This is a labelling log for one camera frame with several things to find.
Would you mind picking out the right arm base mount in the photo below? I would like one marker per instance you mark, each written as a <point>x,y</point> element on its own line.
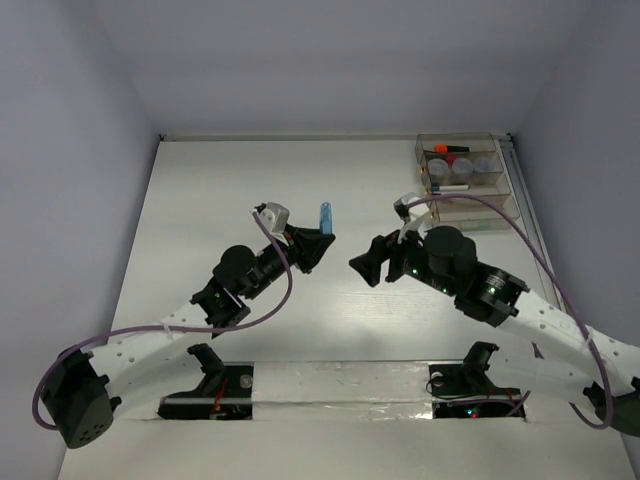
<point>463,390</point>

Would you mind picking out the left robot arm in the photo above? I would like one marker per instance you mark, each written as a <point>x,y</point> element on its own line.
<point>97,380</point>

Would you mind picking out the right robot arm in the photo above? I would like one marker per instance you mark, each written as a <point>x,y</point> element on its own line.
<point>585,367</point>

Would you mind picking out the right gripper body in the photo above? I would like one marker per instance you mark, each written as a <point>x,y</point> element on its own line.
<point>408,255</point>

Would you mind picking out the red capped white marker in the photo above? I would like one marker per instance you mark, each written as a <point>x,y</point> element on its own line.
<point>462,204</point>

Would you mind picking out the clear acrylic drawer organizer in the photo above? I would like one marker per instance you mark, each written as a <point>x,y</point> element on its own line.
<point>493,189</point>

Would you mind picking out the blue capped white marker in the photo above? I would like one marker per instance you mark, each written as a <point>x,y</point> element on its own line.
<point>451,188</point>

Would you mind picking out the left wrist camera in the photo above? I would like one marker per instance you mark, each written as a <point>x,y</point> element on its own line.
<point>271,217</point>

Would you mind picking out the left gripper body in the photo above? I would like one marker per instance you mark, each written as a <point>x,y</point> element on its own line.
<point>289,235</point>

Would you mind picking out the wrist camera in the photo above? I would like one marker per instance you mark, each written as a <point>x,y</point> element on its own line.
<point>271,217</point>
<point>414,213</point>

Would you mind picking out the orange black highlighter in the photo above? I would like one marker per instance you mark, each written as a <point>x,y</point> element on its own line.
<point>450,149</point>

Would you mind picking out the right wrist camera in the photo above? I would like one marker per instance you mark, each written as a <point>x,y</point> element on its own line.
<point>414,213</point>

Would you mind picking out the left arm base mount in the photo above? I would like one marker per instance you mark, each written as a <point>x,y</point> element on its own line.
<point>224,392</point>

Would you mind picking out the green translucent highlighter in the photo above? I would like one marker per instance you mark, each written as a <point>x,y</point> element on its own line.
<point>472,226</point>

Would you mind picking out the blue translucent highlighter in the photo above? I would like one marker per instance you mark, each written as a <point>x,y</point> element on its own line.
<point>326,219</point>

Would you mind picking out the paperclip jar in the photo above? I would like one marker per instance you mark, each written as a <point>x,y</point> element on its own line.
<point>462,173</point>
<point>438,170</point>
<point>483,165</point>

